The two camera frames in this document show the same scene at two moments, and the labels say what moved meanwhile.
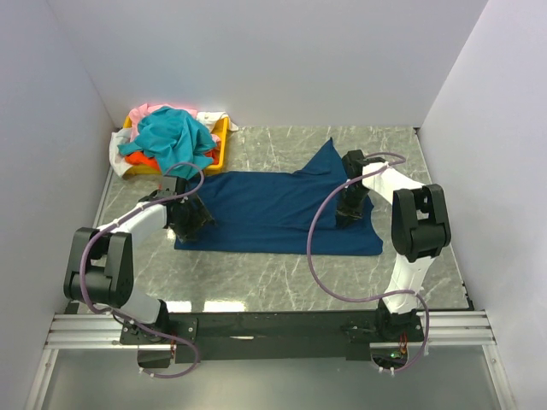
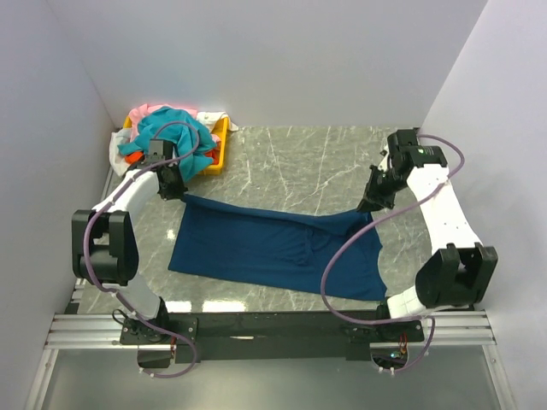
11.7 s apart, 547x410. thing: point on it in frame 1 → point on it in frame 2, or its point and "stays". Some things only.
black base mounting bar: x=325 y=335 stays
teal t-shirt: x=170 y=135 stays
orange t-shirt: x=145 y=158 stays
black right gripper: x=351 y=214 → x=373 y=201
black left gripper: x=201 y=216 → x=179 y=190
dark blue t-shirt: x=273 y=213 → x=277 y=249
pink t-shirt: x=145 y=109 stays
